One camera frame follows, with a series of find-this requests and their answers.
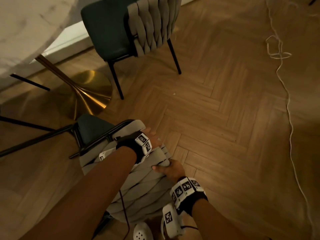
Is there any black right wrist tracker band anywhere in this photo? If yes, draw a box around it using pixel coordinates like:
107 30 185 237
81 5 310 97
170 176 209 217

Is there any black metal chair leg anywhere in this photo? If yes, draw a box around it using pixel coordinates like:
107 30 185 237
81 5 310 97
9 73 51 92

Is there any black left wrist tracker band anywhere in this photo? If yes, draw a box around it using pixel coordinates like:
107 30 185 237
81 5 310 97
115 131 153 164

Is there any black wrist tracker band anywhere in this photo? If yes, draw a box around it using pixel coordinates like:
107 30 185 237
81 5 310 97
170 176 209 217
115 131 153 164

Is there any person's right hand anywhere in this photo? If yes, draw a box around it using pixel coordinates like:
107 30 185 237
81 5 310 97
151 158 186 184

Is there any thin black cable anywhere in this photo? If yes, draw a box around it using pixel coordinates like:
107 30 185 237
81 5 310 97
118 189 131 240

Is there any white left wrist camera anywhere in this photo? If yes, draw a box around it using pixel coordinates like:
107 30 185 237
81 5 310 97
98 147 116 162

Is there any person's right forearm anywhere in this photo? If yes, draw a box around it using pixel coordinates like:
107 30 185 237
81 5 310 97
191 198 253 240

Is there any person's left hand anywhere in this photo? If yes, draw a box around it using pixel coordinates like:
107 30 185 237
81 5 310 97
143 127 162 148

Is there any white cable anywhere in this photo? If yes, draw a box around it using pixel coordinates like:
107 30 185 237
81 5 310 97
264 0 316 240

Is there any gold table pedestal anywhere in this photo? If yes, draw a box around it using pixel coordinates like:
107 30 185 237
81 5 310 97
34 54 113 121

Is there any white clog shoe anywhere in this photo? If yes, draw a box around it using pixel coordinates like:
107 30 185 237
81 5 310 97
133 221 154 240

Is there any green chair grey woven back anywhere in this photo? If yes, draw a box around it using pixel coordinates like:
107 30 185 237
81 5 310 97
80 0 182 100
0 114 176 240

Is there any person's left forearm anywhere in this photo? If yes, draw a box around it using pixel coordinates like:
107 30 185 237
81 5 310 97
19 146 137 240

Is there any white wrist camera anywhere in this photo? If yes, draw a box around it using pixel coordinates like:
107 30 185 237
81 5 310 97
98 147 116 162
161 203 185 239

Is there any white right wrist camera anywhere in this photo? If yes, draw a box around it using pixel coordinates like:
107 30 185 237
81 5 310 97
161 203 185 239

